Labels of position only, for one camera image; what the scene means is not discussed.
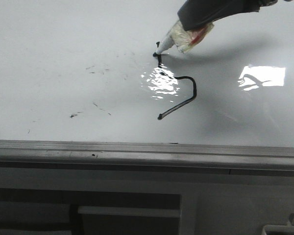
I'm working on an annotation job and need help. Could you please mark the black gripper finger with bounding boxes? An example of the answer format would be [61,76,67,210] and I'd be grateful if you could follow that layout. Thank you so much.
[177,0,277,31]

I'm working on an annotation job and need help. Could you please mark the white whiteboard surface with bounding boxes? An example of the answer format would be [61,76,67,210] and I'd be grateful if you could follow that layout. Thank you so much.
[0,0,294,147]

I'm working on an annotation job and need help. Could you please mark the white whiteboard marker pen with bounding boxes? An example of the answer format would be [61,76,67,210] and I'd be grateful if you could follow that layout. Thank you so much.
[152,21,214,57]

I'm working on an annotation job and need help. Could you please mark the dark cabinet with white shelf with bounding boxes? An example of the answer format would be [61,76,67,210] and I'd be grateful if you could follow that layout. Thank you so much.
[0,188,181,235]

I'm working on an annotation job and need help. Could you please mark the white tray bottom right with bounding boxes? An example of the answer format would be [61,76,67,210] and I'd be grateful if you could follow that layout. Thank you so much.
[261,213,294,235]

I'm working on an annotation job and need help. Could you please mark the grey aluminium whiteboard frame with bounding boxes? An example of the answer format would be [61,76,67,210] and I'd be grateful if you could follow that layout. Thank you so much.
[0,140,294,176]

